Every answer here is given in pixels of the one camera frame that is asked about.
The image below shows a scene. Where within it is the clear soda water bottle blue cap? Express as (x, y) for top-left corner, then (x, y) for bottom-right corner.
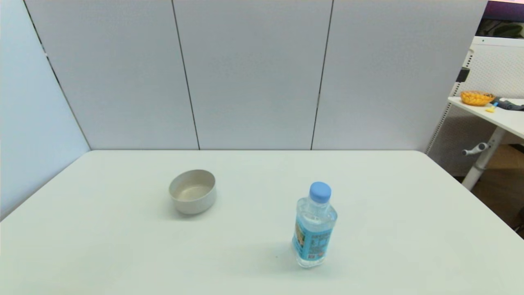
(292, 182), (338, 269)

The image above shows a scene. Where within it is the beige round bowl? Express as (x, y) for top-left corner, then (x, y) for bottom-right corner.
(169, 169), (217, 215)

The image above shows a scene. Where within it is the dark grey cloth bundle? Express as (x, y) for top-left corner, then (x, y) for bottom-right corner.
(493, 97), (524, 111)

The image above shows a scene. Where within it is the grey desk crank handle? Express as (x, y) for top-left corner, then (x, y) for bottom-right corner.
(463, 142), (490, 157)

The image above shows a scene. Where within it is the orange woven basket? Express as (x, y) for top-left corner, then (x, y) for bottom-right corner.
(460, 91), (496, 107)

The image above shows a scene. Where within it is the white perforated pegboard panel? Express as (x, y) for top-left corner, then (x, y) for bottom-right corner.
(426, 36), (524, 177)

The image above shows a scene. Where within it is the white height-adjustable desk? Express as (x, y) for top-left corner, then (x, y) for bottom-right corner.
(448, 97), (524, 191)

